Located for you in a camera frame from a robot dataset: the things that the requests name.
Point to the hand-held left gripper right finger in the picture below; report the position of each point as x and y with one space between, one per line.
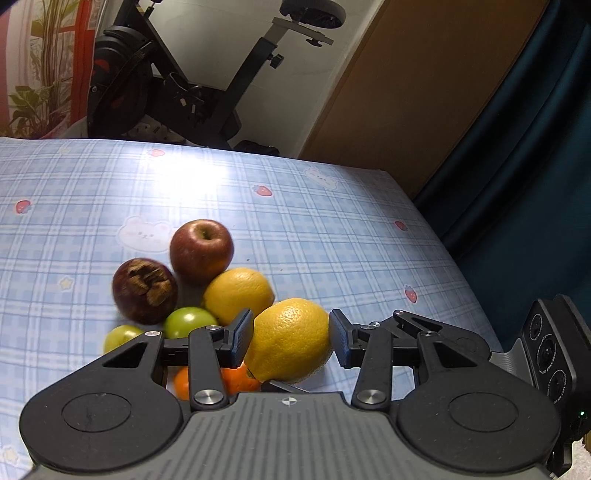
339 337

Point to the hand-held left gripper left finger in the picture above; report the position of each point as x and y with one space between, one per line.
240 337

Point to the small orange tangerine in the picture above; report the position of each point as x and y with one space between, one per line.
181 383
238 381

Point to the large yellow lemon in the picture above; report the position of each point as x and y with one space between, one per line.
235 293
291 341

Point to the green round fruit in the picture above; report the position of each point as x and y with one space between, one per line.
120 336
187 321

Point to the red apple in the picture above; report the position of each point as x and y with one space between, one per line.
201 254

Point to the dark purple mangosteen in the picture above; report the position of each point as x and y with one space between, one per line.
134 300

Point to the blue plaid tablecloth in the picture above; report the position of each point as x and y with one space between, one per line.
323 221

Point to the dark teal curtain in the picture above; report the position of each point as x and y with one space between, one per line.
531 161

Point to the black shoe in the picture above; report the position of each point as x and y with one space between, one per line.
258 147

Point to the white shoe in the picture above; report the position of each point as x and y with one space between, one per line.
152 134

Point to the brown wooden cabinet panel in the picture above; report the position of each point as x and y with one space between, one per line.
415 92

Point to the black exercise bike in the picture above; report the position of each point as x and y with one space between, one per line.
120 83

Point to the wall poster with plants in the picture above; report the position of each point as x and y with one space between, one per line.
37 69

